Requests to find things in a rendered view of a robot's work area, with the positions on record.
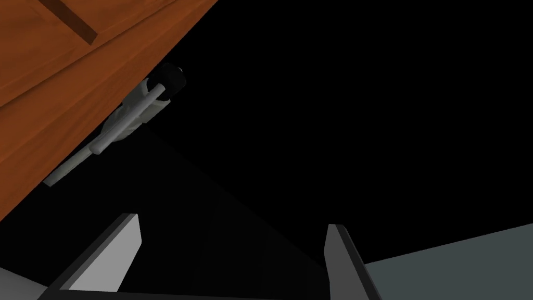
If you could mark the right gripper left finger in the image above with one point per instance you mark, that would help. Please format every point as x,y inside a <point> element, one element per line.
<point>109,258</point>

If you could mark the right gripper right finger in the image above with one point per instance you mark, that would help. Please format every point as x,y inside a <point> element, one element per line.
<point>344,266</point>

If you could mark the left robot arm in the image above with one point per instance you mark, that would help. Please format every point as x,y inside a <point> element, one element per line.
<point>156,93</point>

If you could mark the brown wooden cupboard door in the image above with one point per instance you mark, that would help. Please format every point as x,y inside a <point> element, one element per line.
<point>62,83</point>

